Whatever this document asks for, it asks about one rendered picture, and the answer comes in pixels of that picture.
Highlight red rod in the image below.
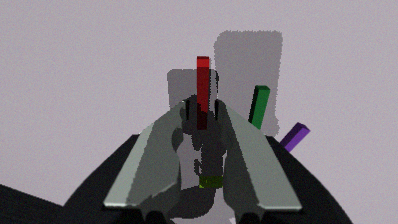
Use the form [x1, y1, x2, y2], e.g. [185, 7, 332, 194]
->
[197, 56, 209, 130]

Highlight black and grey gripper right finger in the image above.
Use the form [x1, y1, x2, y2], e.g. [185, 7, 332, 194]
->
[214, 99, 353, 224]

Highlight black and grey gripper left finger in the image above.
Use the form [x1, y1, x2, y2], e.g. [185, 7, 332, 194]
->
[51, 99, 189, 224]

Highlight purple rod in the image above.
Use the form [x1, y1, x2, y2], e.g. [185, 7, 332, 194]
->
[279, 122, 310, 152]

